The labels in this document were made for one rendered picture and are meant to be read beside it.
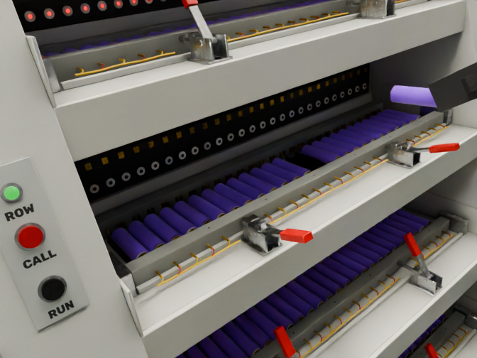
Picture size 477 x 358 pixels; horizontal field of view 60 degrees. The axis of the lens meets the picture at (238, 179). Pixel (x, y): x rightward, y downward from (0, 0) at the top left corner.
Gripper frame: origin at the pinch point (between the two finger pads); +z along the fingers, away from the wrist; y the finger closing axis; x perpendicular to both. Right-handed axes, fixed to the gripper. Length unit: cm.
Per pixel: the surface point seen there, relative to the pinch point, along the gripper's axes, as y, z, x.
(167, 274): 27.8, 20.0, 5.3
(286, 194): 10.8, 19.7, 3.6
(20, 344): 41.3, 14.8, 3.9
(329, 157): -1.4, 23.3, 2.0
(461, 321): -24, 32, 41
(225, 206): 17.0, 23.4, 1.9
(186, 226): 22.9, 22.8, 2.0
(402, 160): -8.2, 17.6, 6.5
